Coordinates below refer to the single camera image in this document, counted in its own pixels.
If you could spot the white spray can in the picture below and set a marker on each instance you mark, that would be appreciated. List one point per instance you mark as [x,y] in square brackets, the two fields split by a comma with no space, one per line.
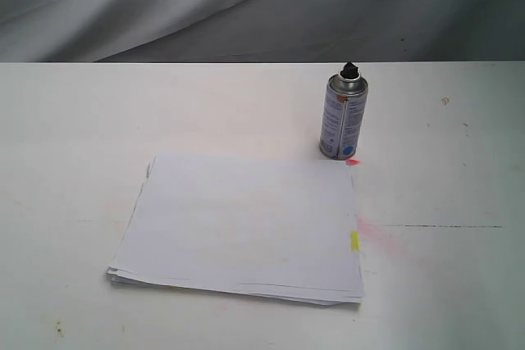
[343,111]

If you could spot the white paper stack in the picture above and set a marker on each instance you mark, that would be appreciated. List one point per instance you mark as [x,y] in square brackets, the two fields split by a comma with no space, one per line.
[276,228]

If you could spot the pink sticky tab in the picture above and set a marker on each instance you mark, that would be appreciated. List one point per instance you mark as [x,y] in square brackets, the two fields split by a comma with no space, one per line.
[352,162]

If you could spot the yellow sticky tab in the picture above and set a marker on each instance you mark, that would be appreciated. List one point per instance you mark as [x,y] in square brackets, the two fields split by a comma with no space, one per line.
[354,241]

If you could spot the white backdrop sheet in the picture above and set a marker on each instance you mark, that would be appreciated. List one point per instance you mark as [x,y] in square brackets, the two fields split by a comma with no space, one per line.
[164,5]

